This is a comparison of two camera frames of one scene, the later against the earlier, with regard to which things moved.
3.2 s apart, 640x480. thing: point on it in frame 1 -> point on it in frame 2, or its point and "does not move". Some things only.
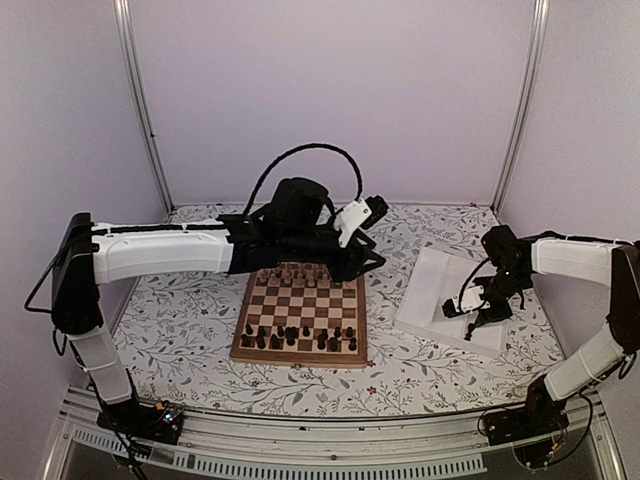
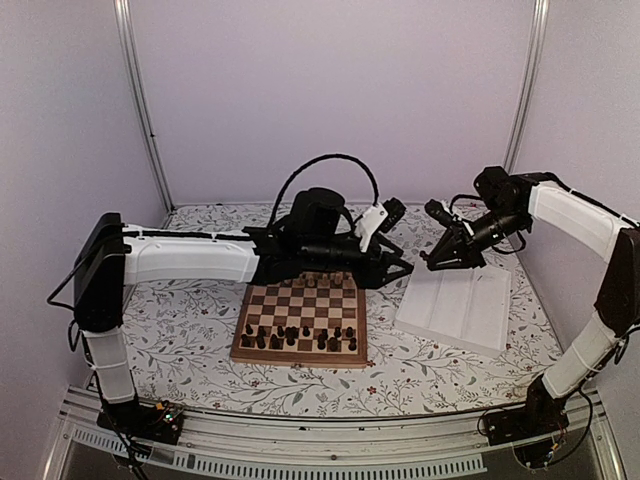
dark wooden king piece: x=291 y=334 does not move
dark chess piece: x=334 y=345 does not move
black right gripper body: x=507 y=285 -> x=507 y=225
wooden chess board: x=298 y=316 does not move
